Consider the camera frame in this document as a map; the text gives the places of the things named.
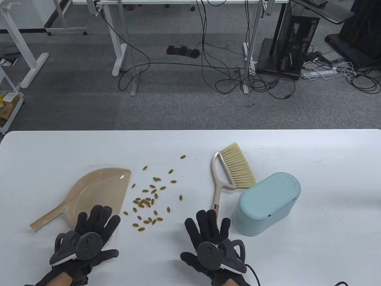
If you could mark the black equipment stand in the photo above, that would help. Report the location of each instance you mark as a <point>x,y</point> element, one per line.
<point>360,32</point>

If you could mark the black and white controller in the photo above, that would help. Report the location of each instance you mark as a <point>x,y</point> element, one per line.
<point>87,245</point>
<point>209,253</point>

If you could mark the white rolling stand base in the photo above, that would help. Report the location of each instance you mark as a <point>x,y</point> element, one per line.
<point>65,29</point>

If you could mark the white table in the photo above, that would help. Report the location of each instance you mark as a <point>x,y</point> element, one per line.
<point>327,178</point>

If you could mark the person's right hand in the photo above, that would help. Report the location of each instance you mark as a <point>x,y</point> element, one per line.
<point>208,229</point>

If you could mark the white desk with legs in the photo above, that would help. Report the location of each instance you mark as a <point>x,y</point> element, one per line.
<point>119,56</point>

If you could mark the dark glass desk top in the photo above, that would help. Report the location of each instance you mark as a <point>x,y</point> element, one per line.
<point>333,12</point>

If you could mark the white desk leg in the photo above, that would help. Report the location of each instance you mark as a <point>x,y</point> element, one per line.
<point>29,68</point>

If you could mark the black computer tower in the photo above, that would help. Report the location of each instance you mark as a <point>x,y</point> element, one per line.
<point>285,44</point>

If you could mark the white power strip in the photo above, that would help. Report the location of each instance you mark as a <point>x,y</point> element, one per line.
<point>318,73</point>

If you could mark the beige plastic dustpan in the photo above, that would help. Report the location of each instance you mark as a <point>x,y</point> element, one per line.
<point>98,190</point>

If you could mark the light blue desktop trash can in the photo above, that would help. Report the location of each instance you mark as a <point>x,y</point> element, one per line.
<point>268,196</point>

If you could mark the person's left hand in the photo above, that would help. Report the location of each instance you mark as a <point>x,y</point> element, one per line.
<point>89,222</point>

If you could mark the person's left forearm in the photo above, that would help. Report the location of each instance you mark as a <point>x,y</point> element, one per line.
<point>61,280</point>

